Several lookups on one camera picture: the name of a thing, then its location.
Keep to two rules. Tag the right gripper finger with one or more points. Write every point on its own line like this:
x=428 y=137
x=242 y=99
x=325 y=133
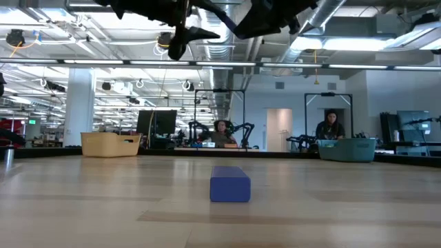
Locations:
x=255 y=29

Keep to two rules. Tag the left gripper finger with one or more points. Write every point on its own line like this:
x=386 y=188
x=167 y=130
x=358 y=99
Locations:
x=201 y=33
x=178 y=48

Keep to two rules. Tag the blue rectangular block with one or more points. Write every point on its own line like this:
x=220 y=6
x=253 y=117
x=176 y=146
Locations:
x=230 y=186

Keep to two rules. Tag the LED light bar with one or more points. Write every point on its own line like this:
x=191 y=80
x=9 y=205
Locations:
x=224 y=63

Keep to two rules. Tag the black monitor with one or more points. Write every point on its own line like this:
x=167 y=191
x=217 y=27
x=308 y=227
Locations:
x=162 y=122

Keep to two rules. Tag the yellow hanging pendant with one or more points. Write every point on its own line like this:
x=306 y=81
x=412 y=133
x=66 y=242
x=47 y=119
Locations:
x=316 y=81

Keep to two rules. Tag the person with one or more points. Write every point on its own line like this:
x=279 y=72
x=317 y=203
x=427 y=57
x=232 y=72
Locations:
x=222 y=137
x=330 y=131

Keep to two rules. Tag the white column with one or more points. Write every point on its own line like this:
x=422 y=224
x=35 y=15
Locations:
x=79 y=110

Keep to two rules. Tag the yellow plastic basket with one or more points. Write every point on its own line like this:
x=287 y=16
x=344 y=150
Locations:
x=103 y=146

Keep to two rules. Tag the teal plastic basket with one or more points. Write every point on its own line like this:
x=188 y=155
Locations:
x=348 y=151

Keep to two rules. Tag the black panel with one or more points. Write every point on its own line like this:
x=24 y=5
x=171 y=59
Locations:
x=387 y=127

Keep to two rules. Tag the green exit sign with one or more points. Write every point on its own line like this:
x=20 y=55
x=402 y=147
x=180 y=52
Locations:
x=32 y=121

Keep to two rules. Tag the grey desk monitor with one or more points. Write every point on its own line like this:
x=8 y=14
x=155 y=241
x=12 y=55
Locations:
x=411 y=118

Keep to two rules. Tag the white bottle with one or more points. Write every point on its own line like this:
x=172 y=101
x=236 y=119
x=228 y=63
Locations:
x=396 y=136

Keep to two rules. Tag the red shelf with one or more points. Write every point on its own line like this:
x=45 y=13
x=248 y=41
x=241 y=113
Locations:
x=8 y=125

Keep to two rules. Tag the silver ventilation duct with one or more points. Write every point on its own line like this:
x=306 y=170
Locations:
x=220 y=82
x=325 y=12

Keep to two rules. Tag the black rig frame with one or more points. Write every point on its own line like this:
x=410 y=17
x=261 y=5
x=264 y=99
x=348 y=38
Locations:
x=219 y=90
x=327 y=94

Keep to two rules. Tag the black aluminium table frame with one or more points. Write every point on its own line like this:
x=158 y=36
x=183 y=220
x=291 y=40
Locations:
x=275 y=155

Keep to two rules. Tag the silver metal post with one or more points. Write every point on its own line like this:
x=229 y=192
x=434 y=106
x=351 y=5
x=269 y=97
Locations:
x=9 y=156

